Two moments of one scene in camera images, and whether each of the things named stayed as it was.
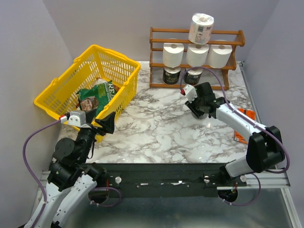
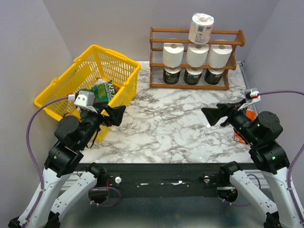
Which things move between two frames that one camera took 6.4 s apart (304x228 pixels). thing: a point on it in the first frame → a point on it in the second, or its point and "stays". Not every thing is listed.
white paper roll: x=219 y=55 stays
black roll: x=200 y=116 → x=212 y=79
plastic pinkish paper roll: x=200 y=29 stays
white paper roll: x=173 y=54 stays
